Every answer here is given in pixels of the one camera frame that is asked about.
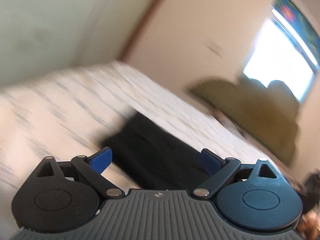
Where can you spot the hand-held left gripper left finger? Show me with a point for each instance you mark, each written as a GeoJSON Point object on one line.
{"type": "Point", "coordinates": [101, 159]}

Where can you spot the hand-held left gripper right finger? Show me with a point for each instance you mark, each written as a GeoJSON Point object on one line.
{"type": "Point", "coordinates": [211, 161]}

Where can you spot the black pants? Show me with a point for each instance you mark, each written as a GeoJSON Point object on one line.
{"type": "Point", "coordinates": [160, 152]}

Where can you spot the bed with white patterned sheet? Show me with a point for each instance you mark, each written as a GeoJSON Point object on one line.
{"type": "Point", "coordinates": [75, 110]}

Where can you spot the bright window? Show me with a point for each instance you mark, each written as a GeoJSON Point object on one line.
{"type": "Point", "coordinates": [277, 60]}

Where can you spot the white flower-print wardrobe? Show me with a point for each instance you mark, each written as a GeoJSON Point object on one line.
{"type": "Point", "coordinates": [55, 25]}

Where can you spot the colourful curtain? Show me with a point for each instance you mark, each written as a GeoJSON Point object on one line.
{"type": "Point", "coordinates": [297, 17]}

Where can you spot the white wall outlet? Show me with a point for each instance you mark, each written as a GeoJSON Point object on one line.
{"type": "Point", "coordinates": [215, 47]}

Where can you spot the brown wooden door frame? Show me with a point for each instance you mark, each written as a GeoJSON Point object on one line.
{"type": "Point", "coordinates": [147, 22]}

